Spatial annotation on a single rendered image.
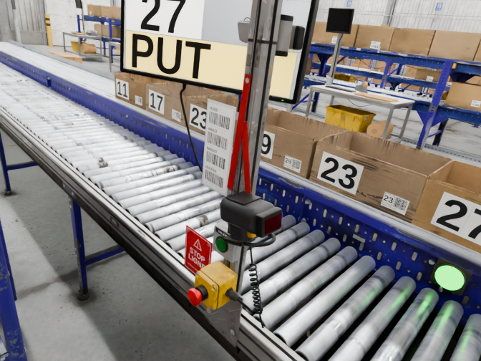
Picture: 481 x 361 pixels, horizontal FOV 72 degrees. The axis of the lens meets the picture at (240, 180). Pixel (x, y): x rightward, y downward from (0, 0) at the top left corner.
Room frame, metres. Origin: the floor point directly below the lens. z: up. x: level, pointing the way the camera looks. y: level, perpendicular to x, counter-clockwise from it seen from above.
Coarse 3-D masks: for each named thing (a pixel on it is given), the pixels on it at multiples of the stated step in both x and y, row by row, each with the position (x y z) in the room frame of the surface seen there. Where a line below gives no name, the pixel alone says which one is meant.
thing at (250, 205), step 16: (240, 192) 0.60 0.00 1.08; (224, 208) 0.56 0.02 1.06; (240, 208) 0.54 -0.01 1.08; (256, 208) 0.53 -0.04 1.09; (272, 208) 0.54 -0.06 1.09; (240, 224) 0.53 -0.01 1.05; (256, 224) 0.51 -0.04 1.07; (272, 224) 0.52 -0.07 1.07; (224, 240) 0.57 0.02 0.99; (240, 240) 0.55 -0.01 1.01
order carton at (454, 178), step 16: (432, 176) 0.96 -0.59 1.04; (448, 176) 1.14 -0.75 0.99; (464, 176) 1.11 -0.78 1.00; (480, 176) 1.08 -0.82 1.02; (432, 192) 0.92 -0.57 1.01; (448, 192) 0.89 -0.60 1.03; (464, 192) 0.87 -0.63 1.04; (480, 192) 1.07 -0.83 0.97; (432, 208) 0.91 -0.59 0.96; (416, 224) 0.92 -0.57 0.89; (432, 224) 0.90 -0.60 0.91; (464, 240) 0.84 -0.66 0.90
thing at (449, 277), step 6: (438, 270) 0.79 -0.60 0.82; (444, 270) 0.78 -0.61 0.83; (450, 270) 0.78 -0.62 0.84; (456, 270) 0.77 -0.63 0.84; (438, 276) 0.79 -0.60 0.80; (444, 276) 0.78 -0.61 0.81; (450, 276) 0.77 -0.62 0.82; (456, 276) 0.76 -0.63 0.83; (462, 276) 0.76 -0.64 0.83; (438, 282) 0.79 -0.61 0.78; (444, 282) 0.77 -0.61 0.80; (450, 282) 0.77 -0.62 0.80; (456, 282) 0.76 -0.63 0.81; (462, 282) 0.75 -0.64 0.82; (450, 288) 0.76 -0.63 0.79; (456, 288) 0.76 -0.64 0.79
